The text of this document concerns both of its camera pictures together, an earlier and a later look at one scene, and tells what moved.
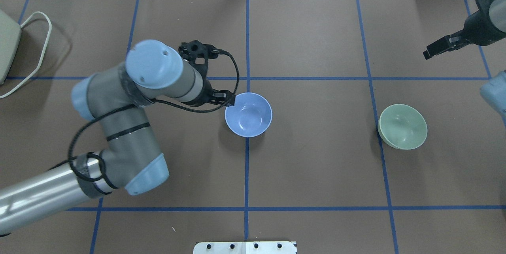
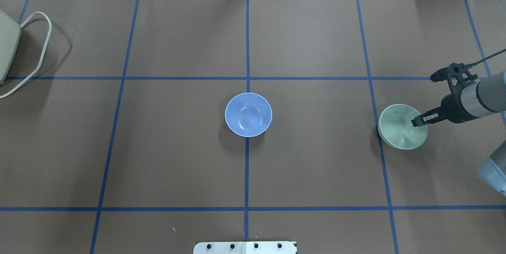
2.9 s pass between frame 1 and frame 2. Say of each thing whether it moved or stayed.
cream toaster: stayed
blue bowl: stayed
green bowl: stayed
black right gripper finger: moved
